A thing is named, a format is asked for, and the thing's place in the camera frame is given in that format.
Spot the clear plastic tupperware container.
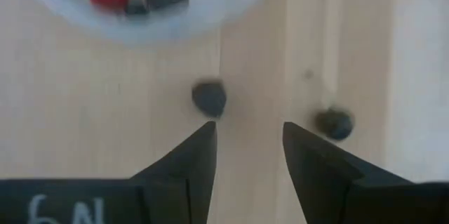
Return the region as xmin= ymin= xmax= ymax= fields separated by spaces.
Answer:
xmin=9 ymin=0 xmax=286 ymax=45

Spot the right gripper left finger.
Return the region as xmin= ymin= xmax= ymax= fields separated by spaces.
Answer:
xmin=129 ymin=121 xmax=218 ymax=224

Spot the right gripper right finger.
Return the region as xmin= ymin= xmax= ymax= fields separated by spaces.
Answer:
xmin=282 ymin=121 xmax=414 ymax=224

